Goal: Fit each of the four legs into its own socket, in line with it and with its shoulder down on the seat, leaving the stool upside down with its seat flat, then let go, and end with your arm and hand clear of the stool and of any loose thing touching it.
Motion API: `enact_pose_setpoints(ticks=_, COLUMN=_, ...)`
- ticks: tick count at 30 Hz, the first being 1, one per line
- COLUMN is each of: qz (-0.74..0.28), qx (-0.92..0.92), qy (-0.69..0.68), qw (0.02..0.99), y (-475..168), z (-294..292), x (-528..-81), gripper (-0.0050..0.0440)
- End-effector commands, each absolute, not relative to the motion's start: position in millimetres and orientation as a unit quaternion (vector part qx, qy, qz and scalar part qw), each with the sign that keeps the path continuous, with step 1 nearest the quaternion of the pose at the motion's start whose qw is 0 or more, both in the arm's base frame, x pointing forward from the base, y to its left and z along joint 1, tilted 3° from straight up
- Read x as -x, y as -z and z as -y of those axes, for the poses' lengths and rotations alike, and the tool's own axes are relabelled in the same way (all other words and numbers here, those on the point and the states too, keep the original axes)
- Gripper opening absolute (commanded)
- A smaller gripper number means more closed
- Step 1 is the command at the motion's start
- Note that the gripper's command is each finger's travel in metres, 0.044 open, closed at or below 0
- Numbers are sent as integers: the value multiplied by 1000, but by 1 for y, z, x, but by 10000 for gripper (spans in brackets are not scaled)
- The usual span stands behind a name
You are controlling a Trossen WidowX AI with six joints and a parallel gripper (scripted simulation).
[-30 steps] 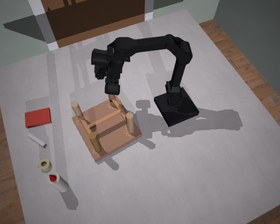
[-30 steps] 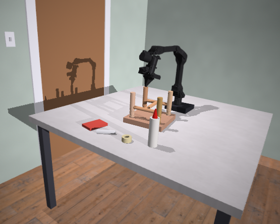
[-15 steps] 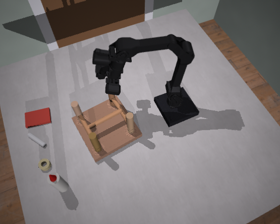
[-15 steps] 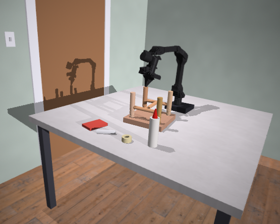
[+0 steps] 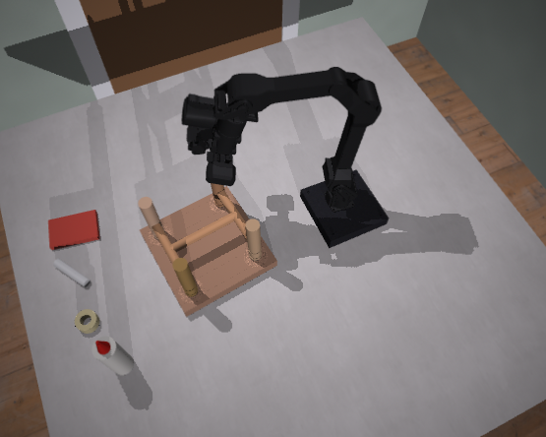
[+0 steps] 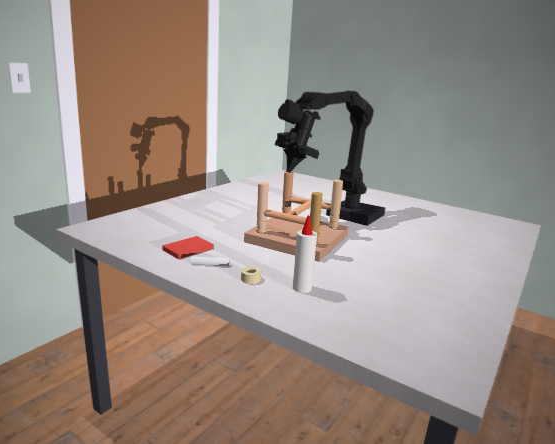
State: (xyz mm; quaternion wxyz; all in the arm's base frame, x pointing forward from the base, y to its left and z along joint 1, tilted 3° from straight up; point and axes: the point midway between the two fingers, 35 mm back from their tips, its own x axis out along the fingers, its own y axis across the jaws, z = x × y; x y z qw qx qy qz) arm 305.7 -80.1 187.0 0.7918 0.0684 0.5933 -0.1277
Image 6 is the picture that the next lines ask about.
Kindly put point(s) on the beige tape roll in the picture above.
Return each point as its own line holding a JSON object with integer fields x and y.
{"x": 251, "y": 275}

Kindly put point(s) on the flat red rectangular block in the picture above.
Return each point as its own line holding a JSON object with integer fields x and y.
{"x": 187, "y": 247}

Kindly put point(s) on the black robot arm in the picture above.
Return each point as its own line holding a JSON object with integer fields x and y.
{"x": 361, "y": 113}

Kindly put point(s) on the brown wooden stool legs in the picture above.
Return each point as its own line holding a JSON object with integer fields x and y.
{"x": 315, "y": 203}

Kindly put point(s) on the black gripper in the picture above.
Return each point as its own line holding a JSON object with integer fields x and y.
{"x": 293, "y": 159}

